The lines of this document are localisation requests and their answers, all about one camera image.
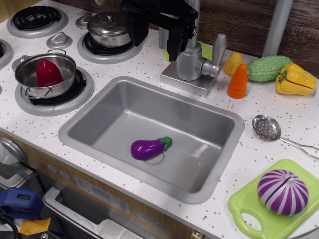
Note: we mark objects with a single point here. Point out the red toy pepper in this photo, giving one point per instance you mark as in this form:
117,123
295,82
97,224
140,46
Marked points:
48,74

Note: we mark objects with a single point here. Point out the grey plastic sink basin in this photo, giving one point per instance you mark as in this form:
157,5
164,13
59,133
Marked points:
126,110

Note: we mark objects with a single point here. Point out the yellow toy corn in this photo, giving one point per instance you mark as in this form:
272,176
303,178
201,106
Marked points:
232,63

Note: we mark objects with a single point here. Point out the steel slotted spoon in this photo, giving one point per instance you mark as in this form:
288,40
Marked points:
268,129

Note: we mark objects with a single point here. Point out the grey round front knob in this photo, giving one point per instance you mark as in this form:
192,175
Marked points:
10,153

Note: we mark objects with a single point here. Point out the purple striped toy onion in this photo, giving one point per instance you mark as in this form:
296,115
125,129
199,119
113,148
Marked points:
283,192

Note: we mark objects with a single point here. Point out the silver oven door handle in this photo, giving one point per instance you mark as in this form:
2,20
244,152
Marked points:
109,227

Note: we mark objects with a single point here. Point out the blue clamp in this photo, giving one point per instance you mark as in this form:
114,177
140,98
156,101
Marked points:
21,203

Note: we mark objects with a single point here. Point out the back right stove burner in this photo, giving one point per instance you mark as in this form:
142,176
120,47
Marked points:
89,50

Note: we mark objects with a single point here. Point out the yellow tape piece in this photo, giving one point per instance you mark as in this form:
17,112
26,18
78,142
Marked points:
33,226

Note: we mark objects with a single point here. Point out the steel pot with lid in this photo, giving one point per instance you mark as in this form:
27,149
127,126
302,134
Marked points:
108,29

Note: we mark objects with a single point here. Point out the stove burner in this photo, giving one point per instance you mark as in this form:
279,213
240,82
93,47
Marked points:
75,97
6,53
37,22
89,50

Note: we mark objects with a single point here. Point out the grey vertical pole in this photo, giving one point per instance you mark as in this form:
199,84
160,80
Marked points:
277,27

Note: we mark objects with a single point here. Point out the yellow toy bell pepper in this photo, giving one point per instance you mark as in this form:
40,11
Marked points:
294,80

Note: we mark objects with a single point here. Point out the grey stove knob upper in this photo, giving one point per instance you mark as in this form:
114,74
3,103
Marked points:
82,22

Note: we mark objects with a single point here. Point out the grey stove knob middle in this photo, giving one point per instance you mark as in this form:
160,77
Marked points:
59,41

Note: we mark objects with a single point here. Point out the back left stove burner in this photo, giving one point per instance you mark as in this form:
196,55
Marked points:
37,22

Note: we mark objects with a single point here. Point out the open steel pot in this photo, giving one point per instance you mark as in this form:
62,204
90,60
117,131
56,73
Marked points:
26,76

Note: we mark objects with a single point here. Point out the small green plate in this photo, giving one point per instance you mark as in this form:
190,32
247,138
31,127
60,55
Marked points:
207,51

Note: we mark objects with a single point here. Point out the green plastic cutting board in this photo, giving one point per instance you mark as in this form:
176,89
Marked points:
273,226

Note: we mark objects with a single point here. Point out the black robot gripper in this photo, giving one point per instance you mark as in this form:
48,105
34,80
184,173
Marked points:
174,15

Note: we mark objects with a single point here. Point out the far left stove burner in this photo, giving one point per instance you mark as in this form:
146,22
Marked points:
6,53

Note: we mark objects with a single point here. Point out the silver toy faucet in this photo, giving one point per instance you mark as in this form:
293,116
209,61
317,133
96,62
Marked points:
192,72

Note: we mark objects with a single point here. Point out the front right stove burner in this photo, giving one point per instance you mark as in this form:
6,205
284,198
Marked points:
75,97

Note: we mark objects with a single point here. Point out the green toy bitter gourd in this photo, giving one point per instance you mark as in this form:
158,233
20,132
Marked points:
266,68

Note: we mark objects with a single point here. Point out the orange toy carrot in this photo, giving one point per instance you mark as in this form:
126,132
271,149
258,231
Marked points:
238,86

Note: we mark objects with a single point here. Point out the purple toy eggplant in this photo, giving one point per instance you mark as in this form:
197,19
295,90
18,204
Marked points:
149,149

